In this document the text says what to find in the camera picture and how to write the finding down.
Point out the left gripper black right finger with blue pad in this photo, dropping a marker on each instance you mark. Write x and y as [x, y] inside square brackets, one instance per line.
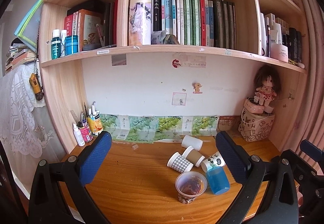
[279, 203]

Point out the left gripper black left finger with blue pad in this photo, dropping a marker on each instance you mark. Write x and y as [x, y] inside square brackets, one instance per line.
[47, 203]

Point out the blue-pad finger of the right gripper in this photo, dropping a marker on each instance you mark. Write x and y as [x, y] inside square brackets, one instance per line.
[311, 150]

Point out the translucent printed plastic cup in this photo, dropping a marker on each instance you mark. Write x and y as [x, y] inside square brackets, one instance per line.
[190, 185]

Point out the blue plastic cup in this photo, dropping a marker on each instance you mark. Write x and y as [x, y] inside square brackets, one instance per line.
[218, 181]

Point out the panda print paper cup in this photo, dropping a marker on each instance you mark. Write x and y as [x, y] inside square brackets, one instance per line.
[215, 160]

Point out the brown sleeve paper cup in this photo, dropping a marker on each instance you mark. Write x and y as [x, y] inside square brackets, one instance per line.
[194, 156]

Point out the white plain paper cup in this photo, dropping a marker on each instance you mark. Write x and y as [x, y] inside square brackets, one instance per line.
[196, 143]

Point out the grey checkered paper cup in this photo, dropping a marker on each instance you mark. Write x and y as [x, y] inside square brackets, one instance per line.
[179, 163]

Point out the letter print fabric basket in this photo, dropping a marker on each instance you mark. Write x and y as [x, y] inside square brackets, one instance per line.
[255, 127]

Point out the white plastic bottle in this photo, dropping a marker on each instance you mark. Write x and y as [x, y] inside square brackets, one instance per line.
[78, 135]

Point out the white lace cloth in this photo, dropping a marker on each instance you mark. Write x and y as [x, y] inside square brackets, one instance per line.
[26, 126]

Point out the pink patterned box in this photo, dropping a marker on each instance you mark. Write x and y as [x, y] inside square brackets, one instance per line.
[86, 133]

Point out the doll in pink dress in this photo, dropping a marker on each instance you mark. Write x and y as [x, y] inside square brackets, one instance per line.
[268, 85]

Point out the white cream jar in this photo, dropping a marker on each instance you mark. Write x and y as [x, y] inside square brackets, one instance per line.
[279, 52]

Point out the green grape print backsplash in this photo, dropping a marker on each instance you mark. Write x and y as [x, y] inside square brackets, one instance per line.
[149, 129]

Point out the teal cosmetic bottle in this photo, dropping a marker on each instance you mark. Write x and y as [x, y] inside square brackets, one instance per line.
[55, 44]

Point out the wooden bookshelf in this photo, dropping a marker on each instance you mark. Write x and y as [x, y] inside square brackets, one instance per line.
[202, 60]

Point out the white floral cylinder tube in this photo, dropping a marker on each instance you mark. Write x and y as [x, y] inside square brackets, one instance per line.
[140, 22]

